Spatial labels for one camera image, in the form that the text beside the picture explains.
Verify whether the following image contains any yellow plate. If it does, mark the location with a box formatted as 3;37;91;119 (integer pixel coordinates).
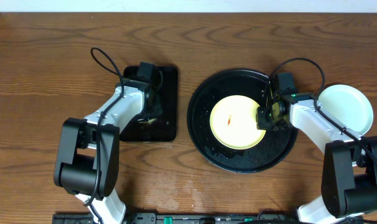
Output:
210;95;266;150

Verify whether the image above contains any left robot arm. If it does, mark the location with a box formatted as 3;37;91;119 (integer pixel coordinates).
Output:
54;79;155;223

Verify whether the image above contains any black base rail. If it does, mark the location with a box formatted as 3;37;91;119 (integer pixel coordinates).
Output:
52;213;300;224

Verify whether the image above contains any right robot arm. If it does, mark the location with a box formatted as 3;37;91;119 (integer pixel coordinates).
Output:
256;92;377;223

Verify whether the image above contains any light blue plate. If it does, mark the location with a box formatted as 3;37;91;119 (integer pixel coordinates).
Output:
319;85;374;135

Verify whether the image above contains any green yellow sponge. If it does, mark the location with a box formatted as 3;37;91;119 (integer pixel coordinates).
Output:
139;118;158;125

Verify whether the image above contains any black rectangular tray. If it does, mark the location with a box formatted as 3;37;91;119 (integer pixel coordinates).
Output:
119;65;179;142

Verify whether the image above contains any black round tray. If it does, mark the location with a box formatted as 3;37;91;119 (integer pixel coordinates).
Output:
187;69;298;173

